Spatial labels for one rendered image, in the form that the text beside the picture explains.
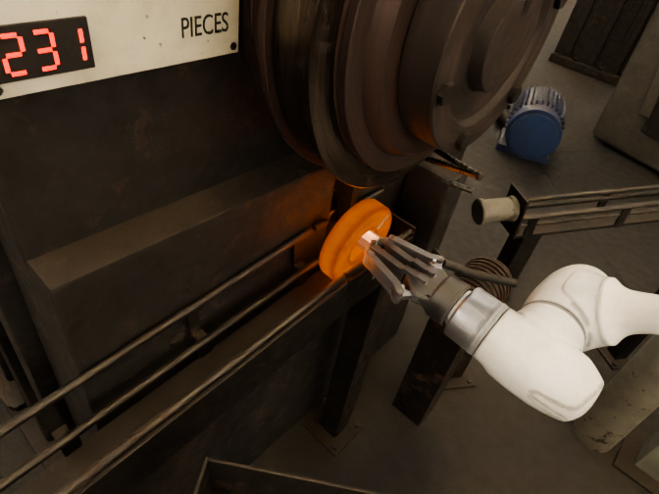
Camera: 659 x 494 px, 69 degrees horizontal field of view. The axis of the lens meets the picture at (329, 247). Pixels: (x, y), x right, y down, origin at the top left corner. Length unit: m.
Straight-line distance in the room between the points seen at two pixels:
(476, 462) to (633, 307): 0.85
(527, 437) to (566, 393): 0.94
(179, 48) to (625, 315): 0.67
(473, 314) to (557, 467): 0.99
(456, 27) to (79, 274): 0.46
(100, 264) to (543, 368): 0.56
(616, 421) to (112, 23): 1.50
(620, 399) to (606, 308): 0.79
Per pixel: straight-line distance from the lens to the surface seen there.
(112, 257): 0.59
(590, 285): 0.81
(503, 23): 0.58
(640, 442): 1.84
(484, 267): 1.22
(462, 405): 1.61
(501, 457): 1.57
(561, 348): 0.72
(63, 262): 0.60
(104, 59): 0.52
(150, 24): 0.53
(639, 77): 3.45
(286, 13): 0.51
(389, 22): 0.51
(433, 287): 0.75
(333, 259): 0.76
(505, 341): 0.70
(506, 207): 1.15
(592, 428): 1.67
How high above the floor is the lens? 1.27
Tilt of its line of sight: 41 degrees down
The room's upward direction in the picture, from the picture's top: 11 degrees clockwise
